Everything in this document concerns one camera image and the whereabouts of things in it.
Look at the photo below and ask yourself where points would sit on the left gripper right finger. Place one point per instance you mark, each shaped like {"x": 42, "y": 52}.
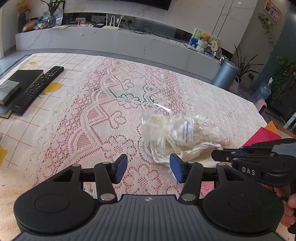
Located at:
{"x": 192, "y": 174}

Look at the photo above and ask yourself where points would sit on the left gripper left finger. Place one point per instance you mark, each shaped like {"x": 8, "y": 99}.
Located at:
{"x": 104, "y": 175}

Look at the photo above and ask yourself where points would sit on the right hand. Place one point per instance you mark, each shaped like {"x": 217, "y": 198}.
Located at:
{"x": 288, "y": 218}

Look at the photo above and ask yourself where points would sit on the red storage box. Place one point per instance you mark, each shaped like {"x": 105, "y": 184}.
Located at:
{"x": 262, "y": 135}

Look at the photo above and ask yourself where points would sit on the orange cardboard box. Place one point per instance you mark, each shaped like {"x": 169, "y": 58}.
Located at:
{"x": 279, "y": 130}

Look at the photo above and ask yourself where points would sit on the pink heater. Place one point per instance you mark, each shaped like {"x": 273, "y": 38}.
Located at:
{"x": 261, "y": 106}

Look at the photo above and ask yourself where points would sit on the lace tablecloth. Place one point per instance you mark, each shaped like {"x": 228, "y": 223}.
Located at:
{"x": 91, "y": 114}

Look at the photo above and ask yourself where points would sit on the blue water bottle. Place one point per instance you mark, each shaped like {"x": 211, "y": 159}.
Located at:
{"x": 264, "y": 90}

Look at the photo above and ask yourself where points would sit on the pink woven basket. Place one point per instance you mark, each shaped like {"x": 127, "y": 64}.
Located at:
{"x": 234, "y": 86}

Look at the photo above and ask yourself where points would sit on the grey trash can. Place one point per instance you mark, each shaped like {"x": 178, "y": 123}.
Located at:
{"x": 226, "y": 74}

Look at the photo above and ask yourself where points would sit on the black remote control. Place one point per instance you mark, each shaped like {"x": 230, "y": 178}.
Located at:
{"x": 32, "y": 92}

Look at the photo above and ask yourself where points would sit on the black set-top box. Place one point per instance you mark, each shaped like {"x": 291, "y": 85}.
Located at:
{"x": 25, "y": 78}

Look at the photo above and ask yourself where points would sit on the teddy bear on cabinet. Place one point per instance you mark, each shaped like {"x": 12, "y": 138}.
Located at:
{"x": 202, "y": 43}

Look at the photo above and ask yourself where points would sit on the grey tv cabinet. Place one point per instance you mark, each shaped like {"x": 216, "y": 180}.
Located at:
{"x": 121, "y": 42}

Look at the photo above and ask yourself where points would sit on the silver small box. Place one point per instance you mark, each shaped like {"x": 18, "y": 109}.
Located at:
{"x": 8, "y": 88}

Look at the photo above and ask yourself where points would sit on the white wifi router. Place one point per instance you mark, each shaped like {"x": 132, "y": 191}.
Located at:
{"x": 112, "y": 22}

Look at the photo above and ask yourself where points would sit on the green plant in glass vase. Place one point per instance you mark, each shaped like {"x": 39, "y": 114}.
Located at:
{"x": 52, "y": 6}

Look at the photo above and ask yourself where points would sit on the yellow flowers in vase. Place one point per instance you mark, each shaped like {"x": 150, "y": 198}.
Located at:
{"x": 22, "y": 6}

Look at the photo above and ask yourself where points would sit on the potted plant by wall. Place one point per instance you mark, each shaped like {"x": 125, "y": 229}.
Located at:
{"x": 244, "y": 65}

